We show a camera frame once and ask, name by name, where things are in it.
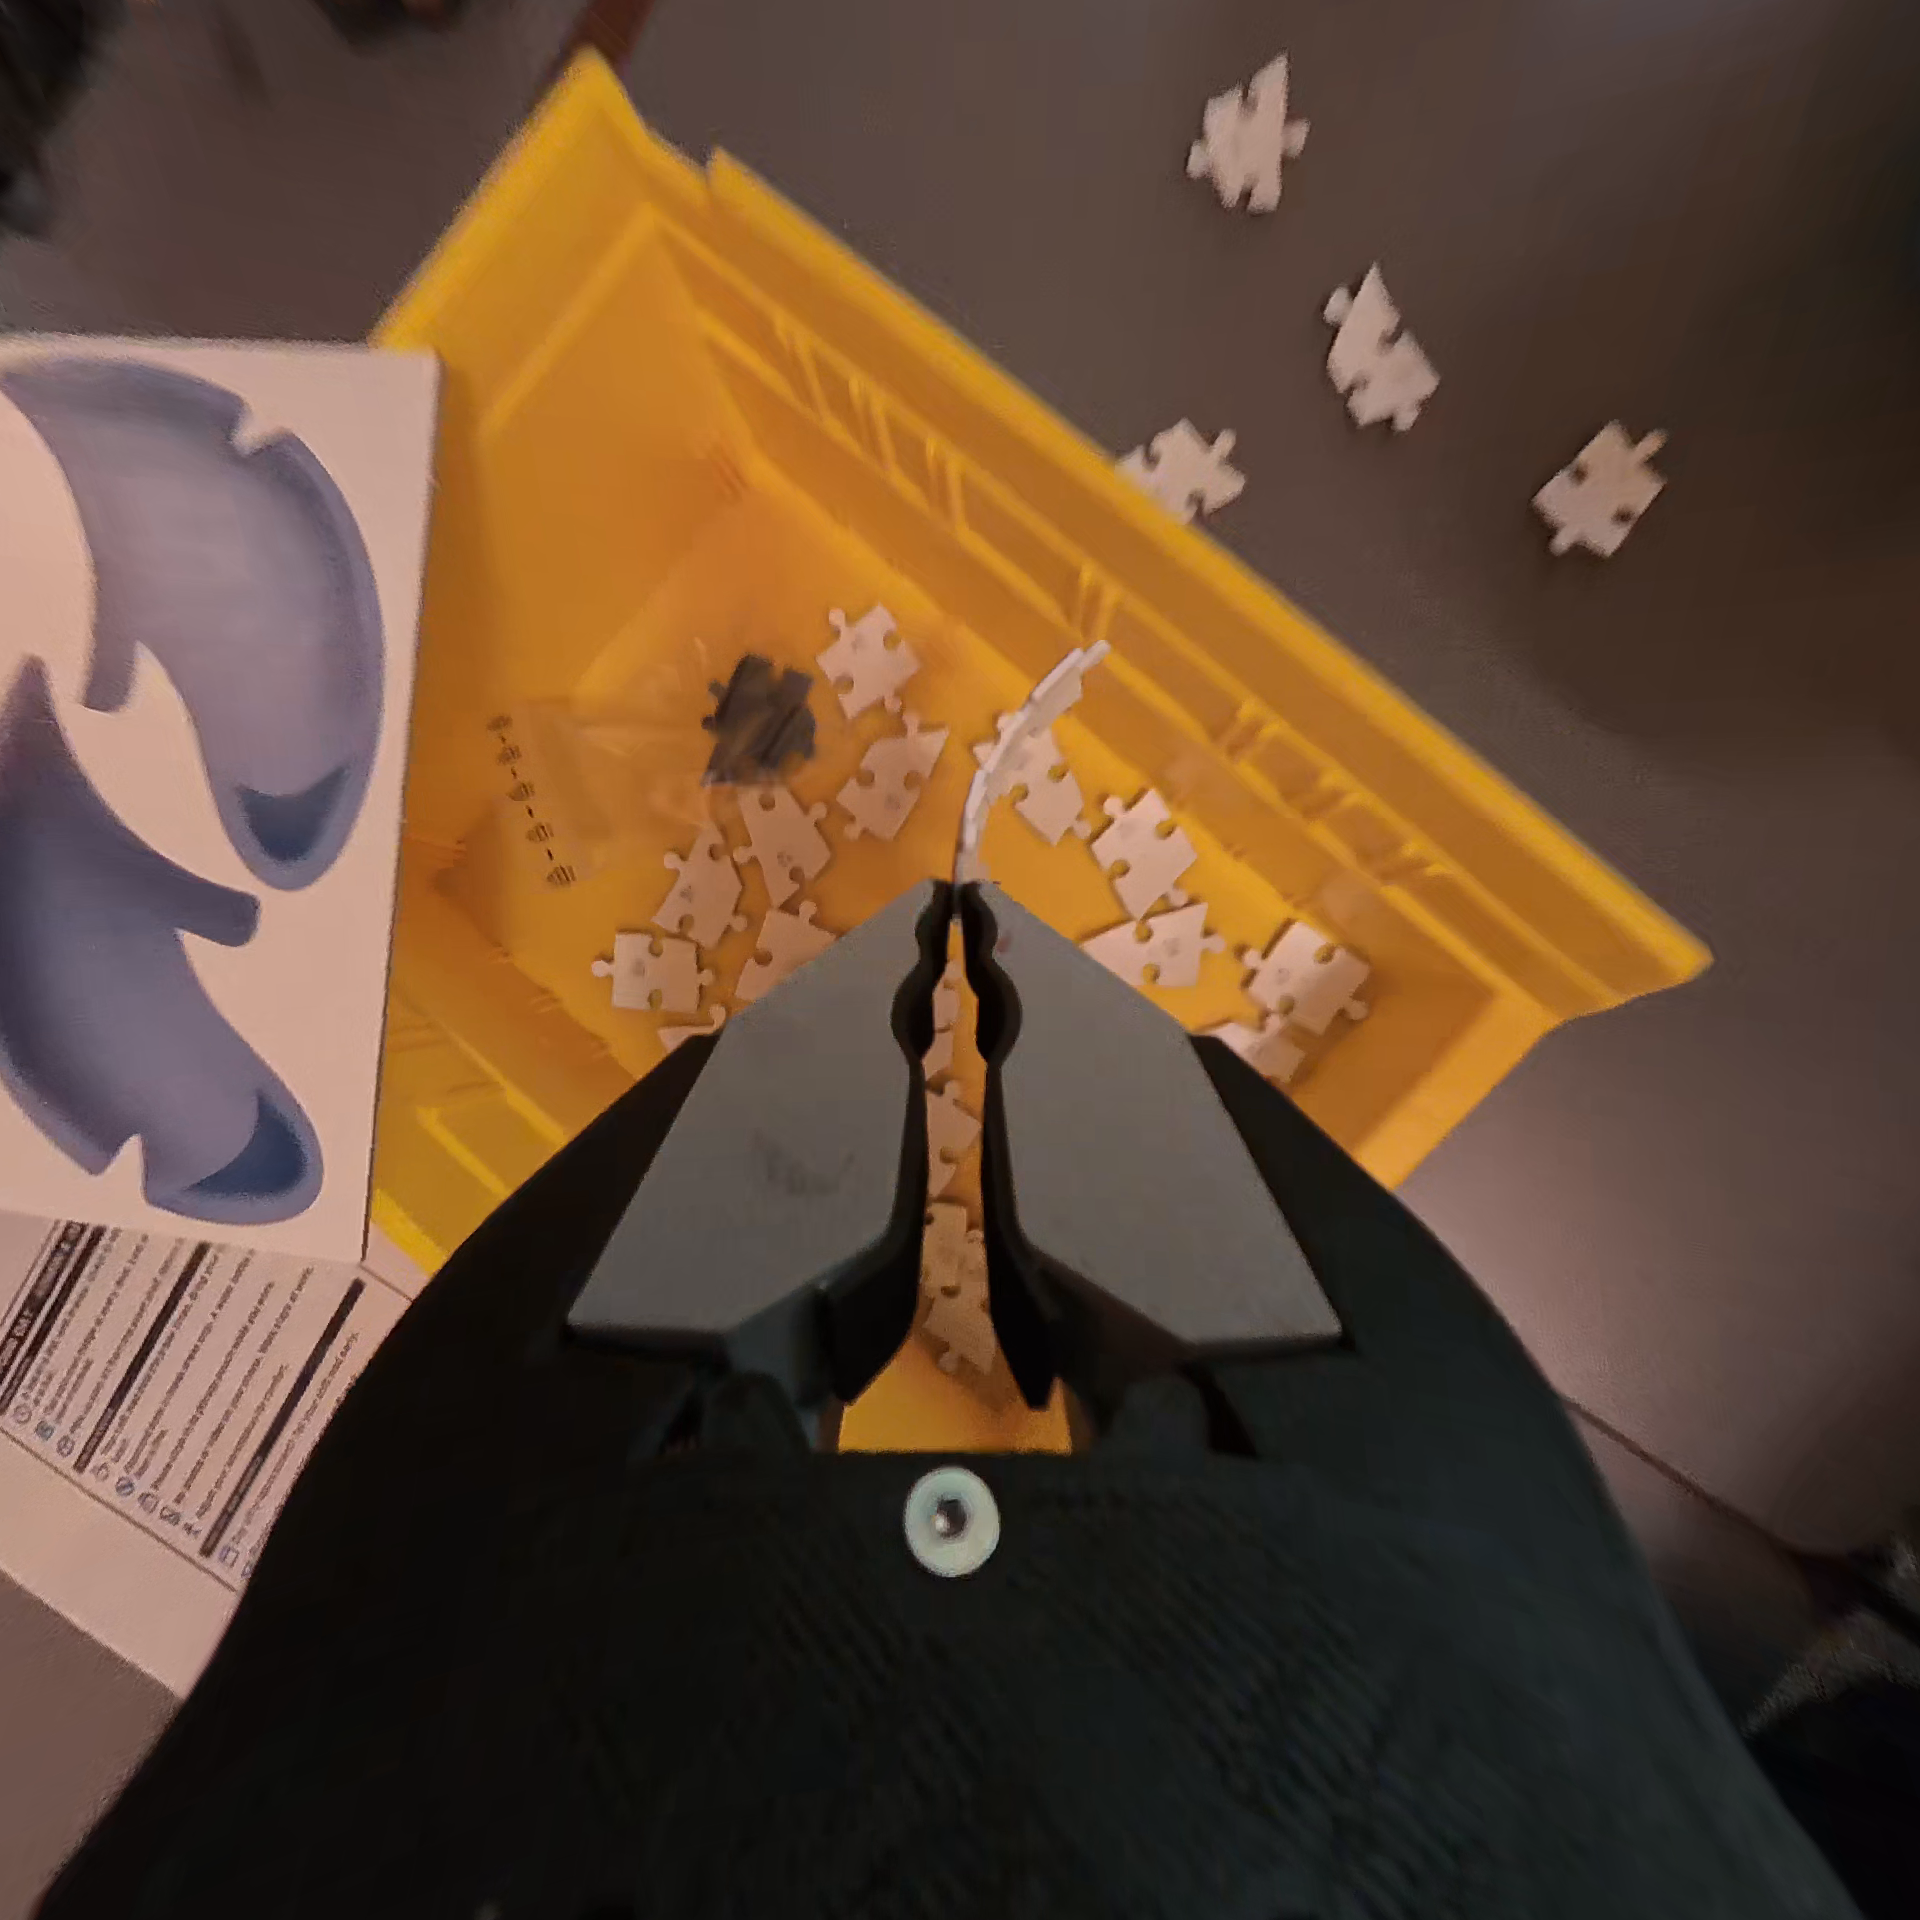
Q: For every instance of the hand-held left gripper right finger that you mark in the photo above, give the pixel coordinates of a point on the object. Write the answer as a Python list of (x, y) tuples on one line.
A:
[(1142, 1185)]

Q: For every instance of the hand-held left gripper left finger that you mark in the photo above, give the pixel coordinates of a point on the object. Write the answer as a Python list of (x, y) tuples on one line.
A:
[(765, 1172)]

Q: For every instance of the pile of white puzzle pieces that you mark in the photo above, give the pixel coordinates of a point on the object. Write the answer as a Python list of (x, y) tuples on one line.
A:
[(885, 780)]

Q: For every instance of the white jigsaw puzzle piece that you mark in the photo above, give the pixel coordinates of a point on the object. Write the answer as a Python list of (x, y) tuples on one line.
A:
[(1382, 353), (1008, 743), (1185, 473), (1243, 136), (1598, 487)]

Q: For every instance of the yellow plastic bin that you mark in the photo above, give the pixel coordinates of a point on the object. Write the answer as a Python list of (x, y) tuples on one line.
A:
[(901, 451)]

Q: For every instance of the dark puzzle piece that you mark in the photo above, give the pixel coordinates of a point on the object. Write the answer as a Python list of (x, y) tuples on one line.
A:
[(762, 721)]

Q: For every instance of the clear plastic bag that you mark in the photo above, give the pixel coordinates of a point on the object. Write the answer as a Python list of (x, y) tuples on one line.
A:
[(600, 811)]

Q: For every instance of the white warning text sheet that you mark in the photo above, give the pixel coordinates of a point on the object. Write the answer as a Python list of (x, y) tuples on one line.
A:
[(149, 1424)]

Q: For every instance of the white card with blue ears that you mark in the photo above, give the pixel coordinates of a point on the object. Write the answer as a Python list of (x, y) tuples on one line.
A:
[(224, 751)]

